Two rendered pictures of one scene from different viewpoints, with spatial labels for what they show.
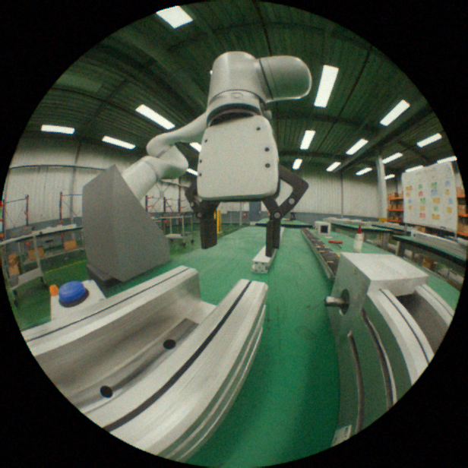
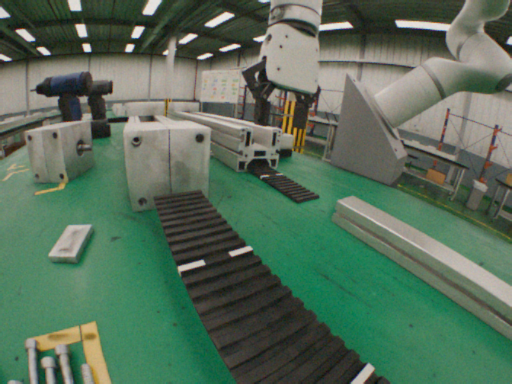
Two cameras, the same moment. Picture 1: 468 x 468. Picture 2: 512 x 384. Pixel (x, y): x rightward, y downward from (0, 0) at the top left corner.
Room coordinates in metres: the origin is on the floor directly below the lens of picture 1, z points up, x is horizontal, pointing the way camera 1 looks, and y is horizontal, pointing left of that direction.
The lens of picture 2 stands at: (0.32, -0.32, 0.90)
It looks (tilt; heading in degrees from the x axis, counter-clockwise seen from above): 24 degrees down; 120
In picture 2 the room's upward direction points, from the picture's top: 7 degrees clockwise
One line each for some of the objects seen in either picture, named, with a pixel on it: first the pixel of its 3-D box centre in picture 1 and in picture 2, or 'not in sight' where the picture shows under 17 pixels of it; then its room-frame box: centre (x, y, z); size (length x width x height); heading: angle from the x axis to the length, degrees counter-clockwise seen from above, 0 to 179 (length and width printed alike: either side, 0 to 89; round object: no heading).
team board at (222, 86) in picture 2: not in sight; (218, 101); (-4.09, 4.30, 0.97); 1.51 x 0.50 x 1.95; 3
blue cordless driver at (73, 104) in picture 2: not in sight; (59, 114); (-0.36, -0.27, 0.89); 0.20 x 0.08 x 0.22; 55
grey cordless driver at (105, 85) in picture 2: not in sight; (88, 110); (-0.55, -0.14, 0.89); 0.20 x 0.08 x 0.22; 72
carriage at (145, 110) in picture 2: not in sight; (144, 112); (-0.32, 0.00, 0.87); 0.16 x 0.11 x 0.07; 157
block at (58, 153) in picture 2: not in sight; (65, 149); (-0.13, -0.28, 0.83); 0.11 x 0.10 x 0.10; 45
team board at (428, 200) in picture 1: (429, 225); not in sight; (0.61, -3.18, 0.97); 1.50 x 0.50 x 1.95; 163
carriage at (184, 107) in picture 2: not in sight; (182, 109); (-0.48, 0.27, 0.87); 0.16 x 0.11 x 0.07; 157
